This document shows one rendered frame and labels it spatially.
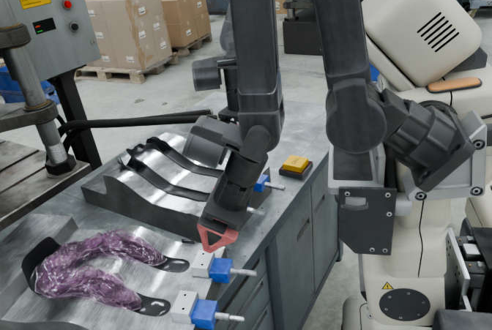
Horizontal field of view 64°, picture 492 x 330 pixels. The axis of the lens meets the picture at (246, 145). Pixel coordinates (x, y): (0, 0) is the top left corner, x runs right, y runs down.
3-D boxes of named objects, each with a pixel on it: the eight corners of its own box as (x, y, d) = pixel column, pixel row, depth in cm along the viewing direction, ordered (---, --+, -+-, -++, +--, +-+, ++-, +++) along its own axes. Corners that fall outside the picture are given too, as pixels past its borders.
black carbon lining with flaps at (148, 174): (240, 178, 110) (236, 148, 105) (207, 212, 98) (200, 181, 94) (148, 156, 127) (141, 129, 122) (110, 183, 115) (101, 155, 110)
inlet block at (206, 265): (260, 274, 84) (258, 255, 82) (255, 293, 80) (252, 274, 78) (202, 268, 88) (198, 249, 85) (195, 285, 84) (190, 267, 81)
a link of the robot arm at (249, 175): (268, 163, 59) (273, 145, 63) (225, 145, 58) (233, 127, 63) (251, 197, 62) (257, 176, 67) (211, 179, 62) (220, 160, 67)
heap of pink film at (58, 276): (171, 251, 89) (164, 225, 85) (134, 320, 74) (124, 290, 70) (72, 242, 95) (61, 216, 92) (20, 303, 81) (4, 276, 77)
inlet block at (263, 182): (289, 192, 103) (288, 174, 100) (280, 203, 99) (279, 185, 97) (246, 181, 109) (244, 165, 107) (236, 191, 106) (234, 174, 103)
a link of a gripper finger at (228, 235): (184, 253, 67) (200, 215, 62) (197, 225, 73) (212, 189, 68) (222, 268, 67) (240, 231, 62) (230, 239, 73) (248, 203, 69)
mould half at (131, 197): (271, 192, 115) (268, 151, 108) (222, 251, 96) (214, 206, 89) (145, 160, 139) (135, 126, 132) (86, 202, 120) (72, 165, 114)
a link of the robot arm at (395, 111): (419, 122, 51) (412, 105, 55) (354, 78, 50) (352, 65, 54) (371, 170, 55) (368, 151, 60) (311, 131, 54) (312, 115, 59)
